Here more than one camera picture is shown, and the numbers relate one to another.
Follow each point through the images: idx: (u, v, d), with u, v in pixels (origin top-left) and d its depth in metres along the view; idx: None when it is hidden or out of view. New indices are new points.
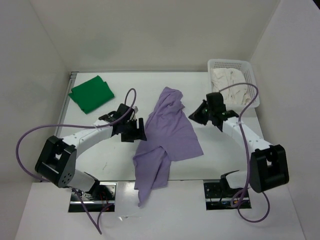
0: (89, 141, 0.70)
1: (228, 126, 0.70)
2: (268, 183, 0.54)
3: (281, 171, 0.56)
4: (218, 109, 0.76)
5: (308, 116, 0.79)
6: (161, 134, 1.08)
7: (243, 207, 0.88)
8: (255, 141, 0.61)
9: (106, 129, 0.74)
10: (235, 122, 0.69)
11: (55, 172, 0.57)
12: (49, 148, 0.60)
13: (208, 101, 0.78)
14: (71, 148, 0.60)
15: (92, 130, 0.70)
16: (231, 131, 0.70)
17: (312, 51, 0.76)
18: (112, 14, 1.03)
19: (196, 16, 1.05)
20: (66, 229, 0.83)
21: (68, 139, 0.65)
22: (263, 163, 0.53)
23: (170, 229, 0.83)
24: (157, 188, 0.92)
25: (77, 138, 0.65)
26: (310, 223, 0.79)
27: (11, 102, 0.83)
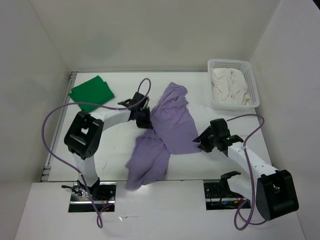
0: (111, 121, 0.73)
1: (232, 150, 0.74)
2: (278, 210, 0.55)
3: (290, 198, 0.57)
4: (222, 134, 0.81)
5: (308, 119, 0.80)
6: (163, 126, 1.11)
7: (244, 208, 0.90)
8: (262, 167, 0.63)
9: (126, 113, 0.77)
10: (240, 146, 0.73)
11: (83, 143, 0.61)
12: (77, 121, 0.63)
13: (212, 127, 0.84)
14: (99, 121, 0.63)
15: (114, 110, 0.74)
16: (237, 156, 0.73)
17: (312, 54, 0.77)
18: (113, 13, 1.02)
19: (197, 15, 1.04)
20: (67, 229, 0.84)
21: (94, 115, 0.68)
22: (270, 188, 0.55)
23: (172, 229, 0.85)
24: (152, 181, 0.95)
25: (102, 115, 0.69)
26: (309, 222, 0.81)
27: (12, 104, 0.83)
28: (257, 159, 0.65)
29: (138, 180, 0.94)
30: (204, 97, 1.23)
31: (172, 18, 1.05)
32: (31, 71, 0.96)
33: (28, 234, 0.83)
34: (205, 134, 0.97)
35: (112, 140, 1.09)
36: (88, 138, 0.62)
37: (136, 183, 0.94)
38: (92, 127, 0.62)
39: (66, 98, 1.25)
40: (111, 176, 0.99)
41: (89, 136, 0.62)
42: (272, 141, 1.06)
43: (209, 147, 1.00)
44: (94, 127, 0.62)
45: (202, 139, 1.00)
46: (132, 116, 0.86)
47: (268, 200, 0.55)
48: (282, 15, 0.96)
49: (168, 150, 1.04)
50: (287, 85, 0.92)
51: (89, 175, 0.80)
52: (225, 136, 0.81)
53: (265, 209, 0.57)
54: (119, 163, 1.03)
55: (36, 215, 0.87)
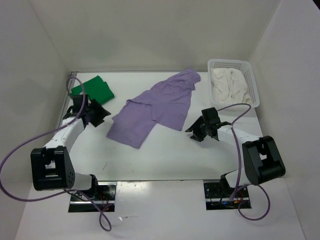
0: (70, 139, 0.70)
1: (222, 132, 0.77)
2: (266, 174, 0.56)
3: (277, 164, 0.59)
4: (213, 121, 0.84)
5: (308, 119, 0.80)
6: (160, 99, 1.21)
7: (243, 207, 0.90)
8: (246, 137, 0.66)
9: (79, 123, 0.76)
10: (228, 127, 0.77)
11: (58, 177, 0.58)
12: (38, 160, 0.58)
13: (204, 115, 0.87)
14: (61, 148, 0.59)
15: (67, 128, 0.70)
16: (225, 135, 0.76)
17: (312, 55, 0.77)
18: (112, 13, 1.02)
19: (197, 15, 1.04)
20: (66, 230, 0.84)
21: (50, 143, 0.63)
22: (255, 152, 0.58)
23: (171, 229, 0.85)
24: (130, 145, 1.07)
25: (60, 139, 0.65)
26: (310, 223, 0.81)
27: (12, 104, 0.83)
28: (243, 132, 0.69)
29: (116, 135, 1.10)
30: (204, 97, 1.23)
31: (172, 17, 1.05)
32: (31, 70, 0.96)
33: (28, 234, 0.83)
34: (198, 124, 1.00)
35: (116, 107, 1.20)
36: (60, 169, 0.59)
37: (116, 135, 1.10)
38: (56, 158, 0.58)
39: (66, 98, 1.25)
40: (110, 176, 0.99)
41: (59, 168, 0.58)
42: None
43: (201, 136, 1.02)
44: (59, 155, 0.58)
45: (194, 127, 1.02)
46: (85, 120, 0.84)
47: (254, 164, 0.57)
48: (282, 15, 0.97)
49: (152, 119, 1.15)
50: (287, 85, 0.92)
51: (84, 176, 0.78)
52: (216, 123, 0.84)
53: (253, 174, 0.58)
54: (118, 163, 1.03)
55: (35, 216, 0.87)
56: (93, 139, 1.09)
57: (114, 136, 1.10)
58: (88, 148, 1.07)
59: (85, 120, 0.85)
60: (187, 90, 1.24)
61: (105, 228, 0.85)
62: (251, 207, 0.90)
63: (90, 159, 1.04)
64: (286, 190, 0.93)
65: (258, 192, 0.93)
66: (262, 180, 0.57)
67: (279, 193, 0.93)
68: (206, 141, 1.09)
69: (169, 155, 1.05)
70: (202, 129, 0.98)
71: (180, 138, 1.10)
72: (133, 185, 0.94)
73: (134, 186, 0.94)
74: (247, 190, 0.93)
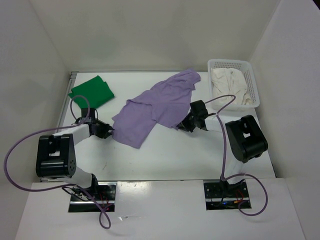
0: (76, 136, 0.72)
1: (208, 123, 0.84)
2: (250, 149, 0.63)
3: (260, 140, 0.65)
4: (201, 113, 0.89)
5: (308, 118, 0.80)
6: (160, 99, 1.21)
7: (243, 207, 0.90)
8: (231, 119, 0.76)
9: (85, 127, 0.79)
10: (213, 115, 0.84)
11: (60, 160, 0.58)
12: (44, 145, 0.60)
13: (192, 108, 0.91)
14: (67, 134, 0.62)
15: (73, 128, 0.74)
16: (211, 124, 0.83)
17: (311, 55, 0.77)
18: (112, 13, 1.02)
19: (197, 15, 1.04)
20: (66, 229, 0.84)
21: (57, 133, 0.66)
22: (237, 130, 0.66)
23: (171, 229, 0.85)
24: (130, 145, 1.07)
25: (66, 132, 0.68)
26: (310, 223, 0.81)
27: (12, 103, 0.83)
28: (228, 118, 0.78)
29: (116, 134, 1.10)
30: (204, 97, 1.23)
31: (171, 17, 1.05)
32: (31, 70, 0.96)
33: (29, 233, 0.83)
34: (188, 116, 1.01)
35: (116, 107, 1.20)
36: (64, 153, 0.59)
37: (116, 134, 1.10)
38: (62, 143, 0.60)
39: (66, 98, 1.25)
40: (111, 176, 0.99)
41: (63, 153, 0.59)
42: (272, 141, 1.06)
43: (190, 127, 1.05)
44: (65, 140, 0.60)
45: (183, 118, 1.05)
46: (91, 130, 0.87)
47: (238, 140, 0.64)
48: (282, 15, 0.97)
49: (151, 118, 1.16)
50: (287, 85, 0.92)
51: (84, 176, 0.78)
52: (203, 115, 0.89)
53: (240, 151, 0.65)
54: (118, 163, 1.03)
55: (35, 215, 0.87)
56: (93, 139, 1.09)
57: (114, 135, 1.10)
58: (88, 147, 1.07)
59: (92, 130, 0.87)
60: (187, 90, 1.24)
61: (105, 225, 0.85)
62: (251, 207, 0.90)
63: (90, 159, 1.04)
64: (286, 189, 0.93)
65: (258, 192, 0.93)
66: (246, 153, 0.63)
67: (279, 193, 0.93)
68: (206, 141, 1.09)
69: (169, 155, 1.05)
70: (190, 121, 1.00)
71: (180, 138, 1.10)
72: (133, 185, 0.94)
73: (134, 186, 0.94)
74: (247, 190, 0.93)
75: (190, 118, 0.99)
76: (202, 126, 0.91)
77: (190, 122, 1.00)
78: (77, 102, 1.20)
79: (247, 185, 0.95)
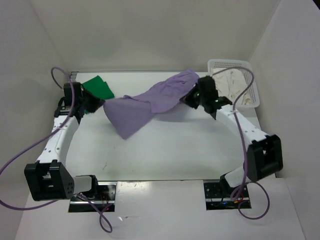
0: (65, 143, 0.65)
1: (218, 114, 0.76)
2: (265, 172, 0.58)
3: (276, 160, 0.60)
4: (210, 93, 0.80)
5: (308, 118, 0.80)
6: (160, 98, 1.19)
7: (243, 207, 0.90)
8: (252, 132, 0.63)
9: (73, 121, 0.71)
10: (230, 110, 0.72)
11: (58, 191, 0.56)
12: (32, 177, 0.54)
13: (200, 86, 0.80)
14: (57, 164, 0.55)
15: (59, 132, 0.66)
16: (222, 117, 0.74)
17: (311, 54, 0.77)
18: (112, 13, 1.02)
19: (197, 15, 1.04)
20: (66, 229, 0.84)
21: (44, 157, 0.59)
22: (260, 152, 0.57)
23: (171, 229, 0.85)
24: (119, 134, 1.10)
25: (54, 150, 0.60)
26: (310, 223, 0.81)
27: (12, 103, 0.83)
28: (247, 125, 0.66)
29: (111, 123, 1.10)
30: None
31: (171, 17, 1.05)
32: (30, 70, 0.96)
33: (29, 233, 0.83)
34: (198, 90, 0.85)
35: None
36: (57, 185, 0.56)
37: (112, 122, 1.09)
38: (53, 176, 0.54)
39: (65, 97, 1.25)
40: (111, 176, 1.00)
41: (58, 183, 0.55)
42: None
43: (192, 104, 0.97)
44: (55, 173, 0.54)
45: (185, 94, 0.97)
46: (78, 115, 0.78)
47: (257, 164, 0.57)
48: (282, 15, 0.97)
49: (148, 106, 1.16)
50: (287, 84, 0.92)
51: (83, 178, 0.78)
52: (212, 97, 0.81)
53: (252, 171, 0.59)
54: (118, 163, 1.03)
55: (35, 215, 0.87)
56: (93, 139, 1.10)
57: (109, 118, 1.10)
58: (88, 147, 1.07)
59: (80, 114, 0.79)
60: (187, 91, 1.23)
61: (106, 229, 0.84)
62: (251, 207, 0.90)
63: (90, 159, 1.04)
64: (286, 189, 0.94)
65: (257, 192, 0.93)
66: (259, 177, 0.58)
67: (278, 193, 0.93)
68: (206, 141, 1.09)
69: (169, 154, 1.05)
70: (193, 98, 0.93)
71: (180, 138, 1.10)
72: (133, 185, 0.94)
73: (134, 186, 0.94)
74: (247, 189, 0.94)
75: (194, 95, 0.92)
76: (212, 111, 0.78)
77: (194, 98, 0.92)
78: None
79: (247, 185, 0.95)
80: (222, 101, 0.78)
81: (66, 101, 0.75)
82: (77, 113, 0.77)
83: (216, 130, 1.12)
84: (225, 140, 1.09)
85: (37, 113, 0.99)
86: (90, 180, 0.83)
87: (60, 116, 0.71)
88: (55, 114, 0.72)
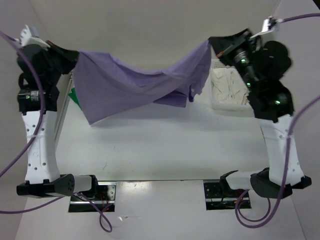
0: (50, 148, 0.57)
1: (268, 123, 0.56)
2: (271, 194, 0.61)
3: None
4: (262, 54, 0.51)
5: (308, 117, 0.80)
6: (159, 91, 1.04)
7: (243, 207, 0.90)
8: (293, 172, 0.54)
9: (49, 118, 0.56)
10: (284, 129, 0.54)
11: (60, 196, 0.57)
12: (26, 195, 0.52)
13: (244, 44, 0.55)
14: (51, 186, 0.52)
15: (38, 140, 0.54)
16: (270, 130, 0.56)
17: (311, 54, 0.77)
18: (112, 12, 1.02)
19: (197, 14, 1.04)
20: (66, 229, 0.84)
21: (31, 175, 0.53)
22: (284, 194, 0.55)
23: (171, 229, 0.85)
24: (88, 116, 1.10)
25: (40, 167, 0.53)
26: (310, 223, 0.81)
27: (12, 103, 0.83)
28: (292, 160, 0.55)
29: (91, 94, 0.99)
30: (204, 96, 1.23)
31: (172, 17, 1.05)
32: None
33: (29, 234, 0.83)
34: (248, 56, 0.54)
35: None
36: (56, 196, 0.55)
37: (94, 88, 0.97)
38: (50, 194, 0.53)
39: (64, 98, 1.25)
40: (111, 176, 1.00)
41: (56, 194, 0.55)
42: None
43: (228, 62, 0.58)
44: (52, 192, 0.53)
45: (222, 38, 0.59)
46: (51, 100, 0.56)
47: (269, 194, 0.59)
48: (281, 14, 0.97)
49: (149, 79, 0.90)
50: (287, 84, 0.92)
51: (83, 178, 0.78)
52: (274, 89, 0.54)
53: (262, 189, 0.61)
54: (119, 163, 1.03)
55: (35, 215, 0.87)
56: (93, 139, 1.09)
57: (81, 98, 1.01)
58: (87, 147, 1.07)
59: (53, 95, 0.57)
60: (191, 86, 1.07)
61: (106, 229, 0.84)
62: (251, 207, 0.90)
63: (90, 159, 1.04)
64: None
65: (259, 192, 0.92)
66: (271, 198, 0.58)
67: None
68: (206, 141, 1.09)
69: (169, 154, 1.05)
70: (241, 56, 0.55)
71: (180, 138, 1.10)
72: (133, 185, 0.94)
73: (134, 186, 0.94)
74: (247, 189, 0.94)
75: (238, 53, 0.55)
76: (263, 110, 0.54)
77: (237, 60, 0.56)
78: (77, 102, 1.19)
79: None
80: (285, 105, 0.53)
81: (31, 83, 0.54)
82: (49, 98, 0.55)
83: (216, 130, 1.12)
84: (225, 140, 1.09)
85: None
86: (90, 180, 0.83)
87: (28, 112, 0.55)
88: (18, 99, 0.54)
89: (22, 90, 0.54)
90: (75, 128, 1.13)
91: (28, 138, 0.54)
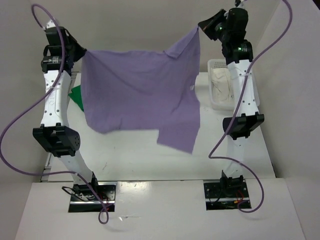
0: (63, 103, 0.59)
1: (231, 65, 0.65)
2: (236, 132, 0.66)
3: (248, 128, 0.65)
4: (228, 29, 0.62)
5: (308, 117, 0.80)
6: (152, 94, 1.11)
7: (243, 207, 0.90)
8: (247, 106, 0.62)
9: (66, 77, 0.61)
10: (244, 69, 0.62)
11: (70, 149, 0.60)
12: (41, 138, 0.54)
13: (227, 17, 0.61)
14: (62, 128, 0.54)
15: (54, 92, 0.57)
16: (233, 72, 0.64)
17: (310, 53, 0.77)
18: (111, 11, 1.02)
19: (196, 14, 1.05)
20: (66, 229, 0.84)
21: (45, 121, 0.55)
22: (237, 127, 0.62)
23: (171, 229, 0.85)
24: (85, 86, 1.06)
25: (55, 113, 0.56)
26: (310, 223, 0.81)
27: (10, 103, 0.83)
28: (248, 95, 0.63)
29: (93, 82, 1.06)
30: (204, 96, 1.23)
31: (171, 17, 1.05)
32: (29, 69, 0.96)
33: (29, 233, 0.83)
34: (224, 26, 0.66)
35: None
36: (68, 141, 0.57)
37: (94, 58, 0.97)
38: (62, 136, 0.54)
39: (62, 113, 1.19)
40: (111, 176, 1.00)
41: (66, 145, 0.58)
42: (272, 142, 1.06)
43: (212, 34, 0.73)
44: (63, 135, 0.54)
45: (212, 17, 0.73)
46: (68, 67, 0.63)
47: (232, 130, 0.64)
48: (281, 14, 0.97)
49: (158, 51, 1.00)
50: (287, 83, 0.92)
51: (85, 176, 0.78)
52: (236, 42, 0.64)
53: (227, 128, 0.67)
54: (119, 163, 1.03)
55: (35, 215, 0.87)
56: (93, 139, 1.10)
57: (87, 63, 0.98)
58: (87, 147, 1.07)
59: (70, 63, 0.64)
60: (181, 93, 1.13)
61: (101, 220, 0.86)
62: (251, 207, 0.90)
63: (91, 158, 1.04)
64: (286, 189, 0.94)
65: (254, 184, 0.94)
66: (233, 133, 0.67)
67: (278, 193, 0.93)
68: (206, 141, 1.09)
69: (169, 155, 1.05)
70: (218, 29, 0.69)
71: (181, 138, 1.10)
72: (133, 185, 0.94)
73: (134, 186, 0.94)
74: (247, 189, 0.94)
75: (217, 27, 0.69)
76: (229, 56, 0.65)
77: (216, 29, 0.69)
78: (77, 102, 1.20)
79: (247, 185, 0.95)
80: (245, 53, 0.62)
81: (54, 51, 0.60)
82: (66, 65, 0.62)
83: (216, 131, 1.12)
84: (225, 140, 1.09)
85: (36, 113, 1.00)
86: (90, 179, 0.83)
87: (49, 71, 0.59)
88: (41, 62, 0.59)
89: (44, 57, 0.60)
90: (75, 128, 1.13)
91: (47, 90, 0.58)
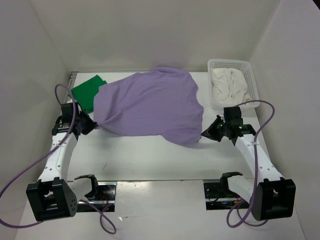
0: (65, 160, 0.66)
1: (238, 141, 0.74)
2: (270, 212, 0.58)
3: (284, 204, 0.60)
4: (234, 121, 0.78)
5: (307, 117, 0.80)
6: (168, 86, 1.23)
7: (243, 207, 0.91)
8: (268, 171, 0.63)
9: (71, 138, 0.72)
10: (250, 141, 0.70)
11: (64, 211, 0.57)
12: (35, 196, 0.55)
13: (225, 114, 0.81)
14: (58, 182, 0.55)
15: (59, 149, 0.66)
16: (241, 146, 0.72)
17: (311, 53, 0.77)
18: (111, 12, 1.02)
19: (197, 14, 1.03)
20: (66, 229, 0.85)
21: (44, 175, 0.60)
22: (267, 198, 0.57)
23: (170, 228, 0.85)
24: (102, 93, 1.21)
25: (55, 168, 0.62)
26: (310, 223, 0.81)
27: (11, 103, 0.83)
28: (265, 162, 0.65)
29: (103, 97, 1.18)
30: (204, 96, 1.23)
31: (171, 17, 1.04)
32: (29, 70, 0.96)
33: (30, 233, 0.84)
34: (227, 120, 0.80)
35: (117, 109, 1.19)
36: (60, 203, 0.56)
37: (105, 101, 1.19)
38: (55, 192, 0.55)
39: (59, 103, 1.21)
40: (111, 176, 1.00)
41: (61, 204, 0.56)
42: (272, 141, 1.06)
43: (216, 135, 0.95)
44: (57, 190, 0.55)
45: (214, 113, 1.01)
46: (76, 132, 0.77)
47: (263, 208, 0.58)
48: (282, 14, 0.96)
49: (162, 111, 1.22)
50: (287, 83, 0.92)
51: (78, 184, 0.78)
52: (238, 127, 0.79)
53: (257, 210, 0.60)
54: (118, 163, 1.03)
55: None
56: (93, 139, 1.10)
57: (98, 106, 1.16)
58: (87, 147, 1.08)
59: (78, 130, 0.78)
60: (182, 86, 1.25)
61: (110, 231, 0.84)
62: None
63: (91, 158, 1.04)
64: None
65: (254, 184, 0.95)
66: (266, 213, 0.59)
67: None
68: (206, 141, 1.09)
69: (168, 154, 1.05)
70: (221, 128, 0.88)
71: None
72: (133, 185, 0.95)
73: (134, 186, 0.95)
74: None
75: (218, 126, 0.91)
76: (233, 136, 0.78)
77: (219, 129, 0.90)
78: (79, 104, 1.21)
79: None
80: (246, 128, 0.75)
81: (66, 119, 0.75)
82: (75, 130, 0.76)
83: None
84: (225, 140, 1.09)
85: (36, 112, 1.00)
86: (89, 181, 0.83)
87: (58, 134, 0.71)
88: (52, 131, 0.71)
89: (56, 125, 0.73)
90: None
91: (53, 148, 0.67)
